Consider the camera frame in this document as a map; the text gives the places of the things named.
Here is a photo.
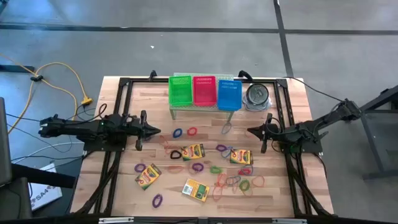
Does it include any crayon box showing barcode side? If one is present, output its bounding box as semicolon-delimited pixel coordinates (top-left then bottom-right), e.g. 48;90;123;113
182;178;211;203

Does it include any blue plastic basket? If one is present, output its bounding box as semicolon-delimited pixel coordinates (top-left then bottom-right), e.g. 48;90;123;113
217;79;243;112

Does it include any black floor bar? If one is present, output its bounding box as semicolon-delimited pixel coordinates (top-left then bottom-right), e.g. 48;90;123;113
0;64;35;73

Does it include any yellow green crayon box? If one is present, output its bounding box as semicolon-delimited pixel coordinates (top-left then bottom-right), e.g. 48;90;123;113
181;143;206;162
229;149;254;166
134;163;162;191

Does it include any green plastic basket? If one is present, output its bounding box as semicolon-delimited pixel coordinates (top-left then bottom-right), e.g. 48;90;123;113
168;75;194;108

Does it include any black metal table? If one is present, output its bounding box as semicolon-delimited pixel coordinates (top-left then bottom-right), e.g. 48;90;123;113
343;84;398;181

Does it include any pale green metal shelf riser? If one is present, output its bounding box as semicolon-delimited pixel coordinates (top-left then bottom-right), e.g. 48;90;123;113
169;72;236;122

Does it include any dark grey cabinet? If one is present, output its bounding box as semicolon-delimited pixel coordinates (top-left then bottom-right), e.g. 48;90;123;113
0;96;34;220

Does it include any black beam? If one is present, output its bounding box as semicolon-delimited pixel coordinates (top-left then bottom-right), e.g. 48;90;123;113
11;163;77;189

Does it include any silver metal bracket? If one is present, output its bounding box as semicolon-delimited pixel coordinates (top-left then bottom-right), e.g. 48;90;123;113
98;217;134;224
272;218;308;224

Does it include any white cardboard box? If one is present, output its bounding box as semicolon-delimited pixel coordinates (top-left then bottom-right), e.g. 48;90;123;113
27;163;63;212

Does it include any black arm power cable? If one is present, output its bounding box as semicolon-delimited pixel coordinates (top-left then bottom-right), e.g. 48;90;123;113
283;76;346;103

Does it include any yellow extension cord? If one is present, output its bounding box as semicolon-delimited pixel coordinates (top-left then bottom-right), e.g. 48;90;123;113
0;52;94;134

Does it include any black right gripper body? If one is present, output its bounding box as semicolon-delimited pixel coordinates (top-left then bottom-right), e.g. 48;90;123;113
260;112;279;154

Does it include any white floor cable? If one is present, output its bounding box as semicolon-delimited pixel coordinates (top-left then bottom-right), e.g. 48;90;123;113
11;141;85;164

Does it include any red plastic basket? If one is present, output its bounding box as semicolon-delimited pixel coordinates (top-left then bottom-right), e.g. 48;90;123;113
192;75;218;107

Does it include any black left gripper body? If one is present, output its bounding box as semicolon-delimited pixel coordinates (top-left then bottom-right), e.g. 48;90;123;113
132;110;150;152

